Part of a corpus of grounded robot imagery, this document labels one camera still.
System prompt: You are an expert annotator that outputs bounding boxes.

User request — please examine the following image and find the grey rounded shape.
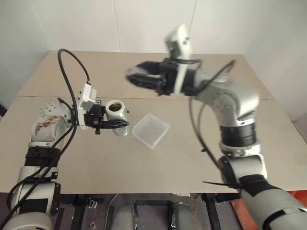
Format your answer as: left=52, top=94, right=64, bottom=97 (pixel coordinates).
left=171, top=202, right=190, bottom=230
left=115, top=202, right=140, bottom=230

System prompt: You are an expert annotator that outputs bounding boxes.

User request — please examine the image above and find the thin white cable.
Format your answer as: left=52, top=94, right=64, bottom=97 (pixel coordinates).
left=105, top=193, right=119, bottom=230

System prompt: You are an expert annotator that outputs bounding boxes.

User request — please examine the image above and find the white plastic pipe fitting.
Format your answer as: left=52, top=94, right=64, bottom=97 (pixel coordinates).
left=105, top=99, right=130, bottom=138

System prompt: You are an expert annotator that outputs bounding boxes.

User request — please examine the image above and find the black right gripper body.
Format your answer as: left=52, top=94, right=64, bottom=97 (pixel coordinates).
left=157, top=57, right=179, bottom=96

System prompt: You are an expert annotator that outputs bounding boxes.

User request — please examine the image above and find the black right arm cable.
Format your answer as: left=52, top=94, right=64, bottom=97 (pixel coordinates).
left=171, top=57, right=237, bottom=173

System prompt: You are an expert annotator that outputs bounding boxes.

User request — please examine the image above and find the black table frame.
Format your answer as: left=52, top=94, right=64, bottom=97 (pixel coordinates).
left=59, top=193, right=243, bottom=230

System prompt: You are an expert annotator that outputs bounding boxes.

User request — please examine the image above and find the grey jar lid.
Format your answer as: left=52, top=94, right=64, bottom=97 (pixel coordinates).
left=126, top=66, right=151, bottom=77

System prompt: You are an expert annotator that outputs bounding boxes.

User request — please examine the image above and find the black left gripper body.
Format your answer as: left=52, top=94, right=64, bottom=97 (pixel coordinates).
left=83, top=100, right=107, bottom=135

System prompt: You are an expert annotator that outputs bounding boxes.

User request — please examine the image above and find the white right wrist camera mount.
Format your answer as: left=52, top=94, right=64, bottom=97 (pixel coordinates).
left=164, top=23, right=193, bottom=94

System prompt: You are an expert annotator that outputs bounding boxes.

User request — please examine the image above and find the black zip tie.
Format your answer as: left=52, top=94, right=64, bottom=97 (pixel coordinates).
left=203, top=180, right=243, bottom=190

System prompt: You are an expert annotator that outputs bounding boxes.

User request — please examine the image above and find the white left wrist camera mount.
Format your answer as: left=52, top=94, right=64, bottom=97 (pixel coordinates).
left=75, top=82, right=98, bottom=130

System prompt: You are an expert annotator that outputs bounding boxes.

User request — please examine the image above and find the clear plastic box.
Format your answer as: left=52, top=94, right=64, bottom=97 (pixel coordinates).
left=131, top=113, right=171, bottom=150

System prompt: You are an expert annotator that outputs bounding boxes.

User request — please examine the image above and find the red object under table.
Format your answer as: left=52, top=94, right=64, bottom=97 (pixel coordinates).
left=230, top=190, right=307, bottom=230

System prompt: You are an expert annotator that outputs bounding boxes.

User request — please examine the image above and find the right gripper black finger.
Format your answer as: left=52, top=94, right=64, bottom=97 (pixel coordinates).
left=136, top=61, right=166, bottom=74
left=125, top=74, right=166, bottom=90

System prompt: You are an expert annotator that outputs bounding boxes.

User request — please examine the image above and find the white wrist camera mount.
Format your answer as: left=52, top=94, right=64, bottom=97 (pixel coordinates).
left=75, top=82, right=98, bottom=130
left=164, top=23, right=193, bottom=94

